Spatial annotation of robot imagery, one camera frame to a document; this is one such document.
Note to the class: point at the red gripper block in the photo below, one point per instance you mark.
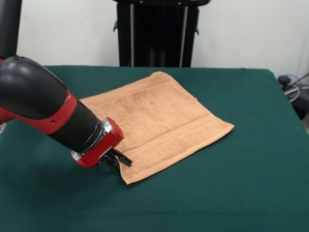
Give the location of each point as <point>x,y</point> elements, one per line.
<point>106,147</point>

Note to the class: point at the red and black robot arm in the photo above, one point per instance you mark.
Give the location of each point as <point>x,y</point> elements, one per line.
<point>36,96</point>

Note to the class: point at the dark green table cloth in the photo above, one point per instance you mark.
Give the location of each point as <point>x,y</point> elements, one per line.
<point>217,193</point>

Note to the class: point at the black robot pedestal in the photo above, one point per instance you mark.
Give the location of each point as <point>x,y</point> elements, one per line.
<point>157,36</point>

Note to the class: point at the tan terry towel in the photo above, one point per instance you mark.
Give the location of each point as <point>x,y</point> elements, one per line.
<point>164,125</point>

